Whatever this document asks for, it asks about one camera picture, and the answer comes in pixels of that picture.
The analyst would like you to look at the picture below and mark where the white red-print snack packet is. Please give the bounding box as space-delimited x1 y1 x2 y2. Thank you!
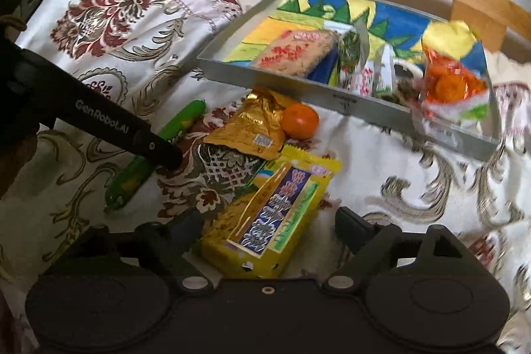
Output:
352 45 401 100

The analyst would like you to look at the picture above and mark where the grey metal tray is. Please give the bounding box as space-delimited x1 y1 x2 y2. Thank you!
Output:
197 0 501 162

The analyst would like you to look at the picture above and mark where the floral pillow with pink trim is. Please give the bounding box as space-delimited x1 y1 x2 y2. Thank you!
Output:
17 0 244 122
492 82 531 143

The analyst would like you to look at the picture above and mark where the green corn sausage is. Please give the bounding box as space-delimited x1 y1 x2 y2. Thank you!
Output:
104 99 207 213

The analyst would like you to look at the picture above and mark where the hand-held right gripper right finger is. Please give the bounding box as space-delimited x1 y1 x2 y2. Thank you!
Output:
322 206 466 294

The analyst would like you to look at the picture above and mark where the yellow snack packet blue label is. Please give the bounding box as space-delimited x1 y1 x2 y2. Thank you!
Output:
201 144 343 281

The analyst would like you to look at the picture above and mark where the floral satin blanket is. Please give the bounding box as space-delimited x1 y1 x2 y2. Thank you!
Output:
0 59 531 354

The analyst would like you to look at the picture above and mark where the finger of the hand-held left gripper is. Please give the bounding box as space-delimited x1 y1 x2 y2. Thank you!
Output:
25 48 184 172

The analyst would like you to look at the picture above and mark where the orange snack packet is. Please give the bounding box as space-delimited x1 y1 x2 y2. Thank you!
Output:
409 43 493 136

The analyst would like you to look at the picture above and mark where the mandarin orange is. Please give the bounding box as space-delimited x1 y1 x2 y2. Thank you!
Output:
281 103 320 140

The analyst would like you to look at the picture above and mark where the gold foil snack packet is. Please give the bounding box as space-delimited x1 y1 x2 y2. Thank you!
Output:
202 88 292 162

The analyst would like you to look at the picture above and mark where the colourful dragon drawing sheet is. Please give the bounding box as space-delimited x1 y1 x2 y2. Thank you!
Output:
224 0 485 106

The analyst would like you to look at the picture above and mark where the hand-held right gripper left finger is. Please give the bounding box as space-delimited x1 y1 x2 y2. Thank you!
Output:
52 208 215 295

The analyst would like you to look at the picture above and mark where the beige biscuit packet red print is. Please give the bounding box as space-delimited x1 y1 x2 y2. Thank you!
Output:
251 28 338 79

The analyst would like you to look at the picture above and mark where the green seaweed packet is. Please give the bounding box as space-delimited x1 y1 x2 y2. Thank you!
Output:
338 24 371 79

